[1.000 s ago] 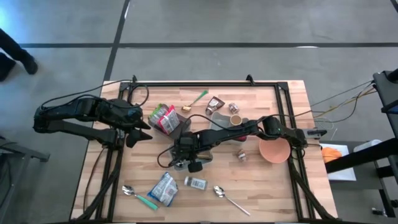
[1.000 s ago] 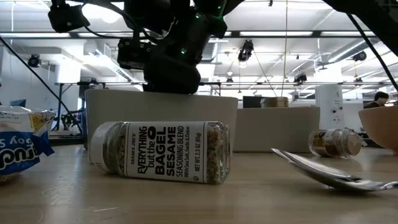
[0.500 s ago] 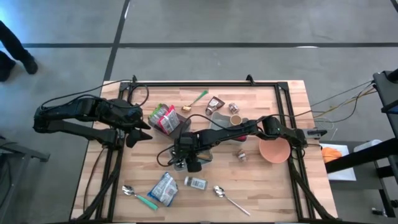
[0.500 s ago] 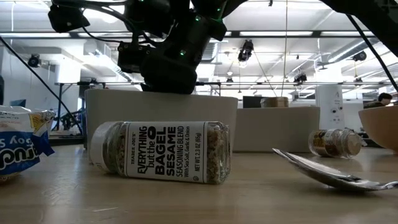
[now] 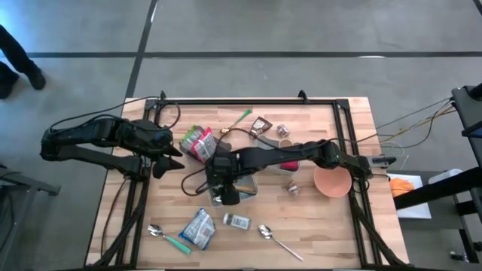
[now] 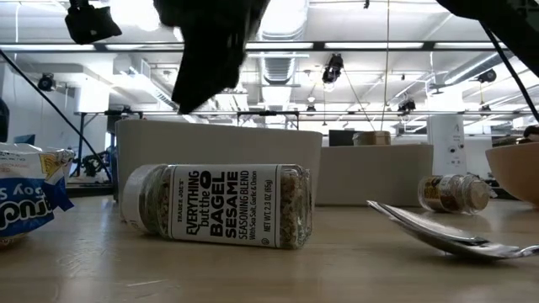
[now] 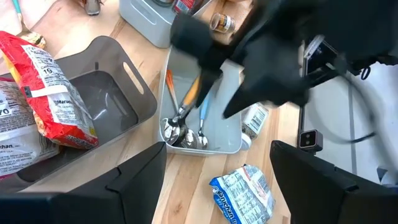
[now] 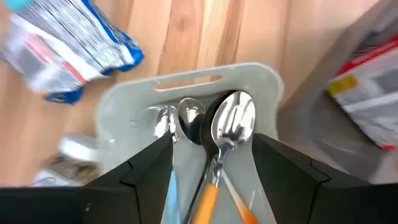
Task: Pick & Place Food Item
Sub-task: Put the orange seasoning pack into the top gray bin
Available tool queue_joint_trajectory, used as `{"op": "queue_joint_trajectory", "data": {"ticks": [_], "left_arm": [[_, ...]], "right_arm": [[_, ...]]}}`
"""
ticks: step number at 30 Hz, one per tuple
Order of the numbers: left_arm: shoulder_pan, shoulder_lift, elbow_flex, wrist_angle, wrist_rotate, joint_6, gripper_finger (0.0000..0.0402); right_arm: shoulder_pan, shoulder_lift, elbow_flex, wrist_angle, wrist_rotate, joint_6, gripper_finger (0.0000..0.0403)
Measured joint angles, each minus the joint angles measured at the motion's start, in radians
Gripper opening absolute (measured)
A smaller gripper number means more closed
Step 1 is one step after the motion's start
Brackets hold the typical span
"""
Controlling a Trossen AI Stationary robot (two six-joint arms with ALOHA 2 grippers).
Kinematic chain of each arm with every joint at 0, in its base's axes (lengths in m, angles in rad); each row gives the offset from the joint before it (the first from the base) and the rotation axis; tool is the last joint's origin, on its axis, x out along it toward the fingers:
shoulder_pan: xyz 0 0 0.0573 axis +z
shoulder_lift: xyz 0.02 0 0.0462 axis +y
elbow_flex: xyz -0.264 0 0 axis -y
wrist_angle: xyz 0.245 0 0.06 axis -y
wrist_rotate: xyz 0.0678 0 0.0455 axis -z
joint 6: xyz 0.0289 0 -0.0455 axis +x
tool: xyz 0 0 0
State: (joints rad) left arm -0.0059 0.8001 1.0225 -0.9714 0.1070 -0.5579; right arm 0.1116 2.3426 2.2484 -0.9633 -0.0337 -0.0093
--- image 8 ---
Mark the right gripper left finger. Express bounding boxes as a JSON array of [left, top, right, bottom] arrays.
[[83, 134, 174, 224]]

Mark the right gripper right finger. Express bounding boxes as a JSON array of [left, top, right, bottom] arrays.
[[252, 133, 373, 224]]

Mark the blue-handled silver spoon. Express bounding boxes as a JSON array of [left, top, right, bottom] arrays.
[[154, 105, 183, 224]]

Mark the dark brown plastic bin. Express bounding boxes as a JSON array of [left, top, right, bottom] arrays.
[[276, 0, 398, 185]]

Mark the black spoon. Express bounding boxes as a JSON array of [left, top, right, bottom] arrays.
[[183, 89, 239, 224]]

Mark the red-handled silver spoon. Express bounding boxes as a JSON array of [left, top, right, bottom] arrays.
[[177, 98, 259, 224]]

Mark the grey plastic bin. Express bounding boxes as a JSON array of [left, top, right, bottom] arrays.
[[95, 62, 284, 224]]

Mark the orange-handled silver spoon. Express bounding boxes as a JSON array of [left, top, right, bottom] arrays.
[[194, 90, 257, 224]]

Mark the red yellow ramen packet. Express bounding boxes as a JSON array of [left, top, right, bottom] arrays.
[[326, 34, 398, 152]]

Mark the bagel seasoning glass jar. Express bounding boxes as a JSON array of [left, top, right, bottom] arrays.
[[30, 133, 101, 187]]

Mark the blue white ramen packet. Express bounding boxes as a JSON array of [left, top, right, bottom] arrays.
[[0, 0, 145, 105]]

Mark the teal-handled silver spoon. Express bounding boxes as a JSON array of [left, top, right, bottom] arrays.
[[4, 0, 34, 11]]

